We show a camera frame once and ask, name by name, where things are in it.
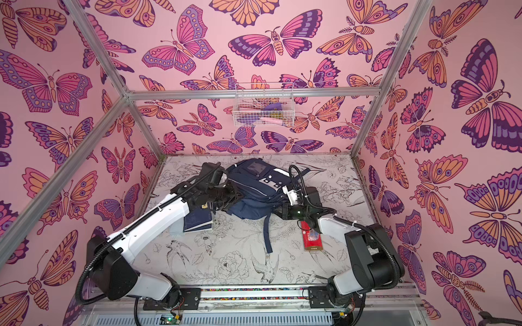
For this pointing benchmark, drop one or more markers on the red pencil case pack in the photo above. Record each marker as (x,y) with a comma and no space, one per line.
(311,239)

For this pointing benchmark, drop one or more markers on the aluminium frame post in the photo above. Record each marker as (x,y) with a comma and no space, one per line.
(409,33)

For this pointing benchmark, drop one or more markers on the dark blue book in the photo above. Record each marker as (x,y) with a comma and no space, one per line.
(198,220)

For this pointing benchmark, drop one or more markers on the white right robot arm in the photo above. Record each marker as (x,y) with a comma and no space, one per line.
(375,264)

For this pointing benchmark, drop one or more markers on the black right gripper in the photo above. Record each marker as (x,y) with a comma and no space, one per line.
(288,208)

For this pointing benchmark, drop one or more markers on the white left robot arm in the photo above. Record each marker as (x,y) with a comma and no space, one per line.
(109,272)

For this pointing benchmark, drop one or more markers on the white wire basket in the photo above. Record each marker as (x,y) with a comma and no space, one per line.
(267,104)

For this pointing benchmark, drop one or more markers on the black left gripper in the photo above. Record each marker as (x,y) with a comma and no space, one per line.
(235,197)

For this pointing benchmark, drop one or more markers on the navy blue backpack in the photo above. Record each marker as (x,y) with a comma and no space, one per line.
(262,185)

